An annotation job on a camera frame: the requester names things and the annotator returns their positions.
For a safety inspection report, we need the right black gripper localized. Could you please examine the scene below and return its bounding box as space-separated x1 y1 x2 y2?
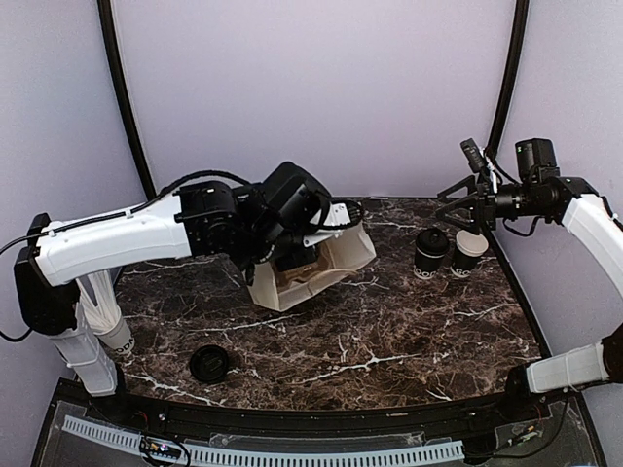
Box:
437 174 546 234

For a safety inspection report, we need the black paper coffee cup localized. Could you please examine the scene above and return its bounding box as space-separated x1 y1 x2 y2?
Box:
414 227 450 280

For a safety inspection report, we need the cream paper bag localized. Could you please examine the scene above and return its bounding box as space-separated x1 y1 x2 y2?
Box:
247 224 376 312

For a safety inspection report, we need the brown cardboard cup carrier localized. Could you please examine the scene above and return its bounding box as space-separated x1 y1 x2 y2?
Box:
275 266 354 292

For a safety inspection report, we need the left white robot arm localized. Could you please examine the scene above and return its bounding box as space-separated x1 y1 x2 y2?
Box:
13 162 330 424

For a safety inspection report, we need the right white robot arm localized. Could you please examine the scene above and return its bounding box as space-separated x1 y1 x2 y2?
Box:
435 175 622 422

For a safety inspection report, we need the black plastic cup lid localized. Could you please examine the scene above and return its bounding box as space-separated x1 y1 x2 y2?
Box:
189 344 230 384

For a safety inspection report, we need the white cup with straws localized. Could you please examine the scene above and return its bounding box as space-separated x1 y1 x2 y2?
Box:
77 270 135 355

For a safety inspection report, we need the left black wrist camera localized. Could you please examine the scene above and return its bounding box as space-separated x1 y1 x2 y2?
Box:
252 162 331 242

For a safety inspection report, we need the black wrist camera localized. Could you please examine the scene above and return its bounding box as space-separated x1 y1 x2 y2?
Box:
515 138 560 185
252 162 331 242

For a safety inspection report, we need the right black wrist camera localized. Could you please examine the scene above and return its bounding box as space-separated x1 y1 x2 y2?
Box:
515 138 560 185

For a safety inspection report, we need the right black frame post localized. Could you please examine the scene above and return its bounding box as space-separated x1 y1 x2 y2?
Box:
485 0 530 160

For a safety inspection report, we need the black frame post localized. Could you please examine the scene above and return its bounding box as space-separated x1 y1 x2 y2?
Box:
96 0 156 200
485 0 530 160

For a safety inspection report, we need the white slotted cable duct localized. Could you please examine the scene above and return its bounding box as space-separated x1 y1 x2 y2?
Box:
61 415 465 466

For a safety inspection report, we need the left black frame post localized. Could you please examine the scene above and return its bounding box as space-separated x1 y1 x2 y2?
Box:
96 0 156 200

